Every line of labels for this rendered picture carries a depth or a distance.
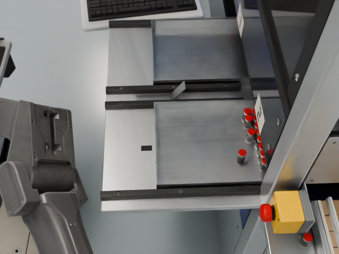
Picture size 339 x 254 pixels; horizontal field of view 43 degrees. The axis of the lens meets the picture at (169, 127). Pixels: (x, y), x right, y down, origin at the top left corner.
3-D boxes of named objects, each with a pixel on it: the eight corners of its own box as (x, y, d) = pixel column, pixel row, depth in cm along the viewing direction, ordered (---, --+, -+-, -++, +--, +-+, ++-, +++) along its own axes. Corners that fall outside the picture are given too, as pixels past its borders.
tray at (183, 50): (252, 25, 146) (254, 17, 143) (266, 84, 131) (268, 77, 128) (151, 27, 145) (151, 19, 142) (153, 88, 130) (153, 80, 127)
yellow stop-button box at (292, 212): (298, 203, 100) (306, 189, 95) (305, 233, 96) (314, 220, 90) (266, 204, 100) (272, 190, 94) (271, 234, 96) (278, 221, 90)
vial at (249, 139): (252, 137, 120) (255, 127, 116) (253, 143, 119) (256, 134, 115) (244, 137, 120) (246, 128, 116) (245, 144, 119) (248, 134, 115)
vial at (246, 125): (249, 124, 123) (252, 114, 119) (250, 130, 121) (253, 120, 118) (241, 124, 123) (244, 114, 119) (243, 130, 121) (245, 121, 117)
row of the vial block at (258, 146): (256, 117, 124) (259, 107, 120) (267, 172, 114) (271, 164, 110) (248, 117, 124) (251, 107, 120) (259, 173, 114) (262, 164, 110)
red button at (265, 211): (273, 207, 98) (277, 200, 95) (277, 225, 96) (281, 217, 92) (257, 208, 98) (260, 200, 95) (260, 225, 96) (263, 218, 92)
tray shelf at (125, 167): (249, 20, 150) (250, 15, 149) (290, 207, 111) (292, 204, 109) (110, 23, 149) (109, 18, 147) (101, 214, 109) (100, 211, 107)
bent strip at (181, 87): (183, 93, 129) (184, 80, 124) (184, 101, 127) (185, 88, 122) (136, 95, 128) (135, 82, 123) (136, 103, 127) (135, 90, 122)
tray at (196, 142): (270, 106, 127) (273, 98, 124) (288, 186, 112) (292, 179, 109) (154, 109, 125) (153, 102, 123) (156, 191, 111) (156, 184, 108)
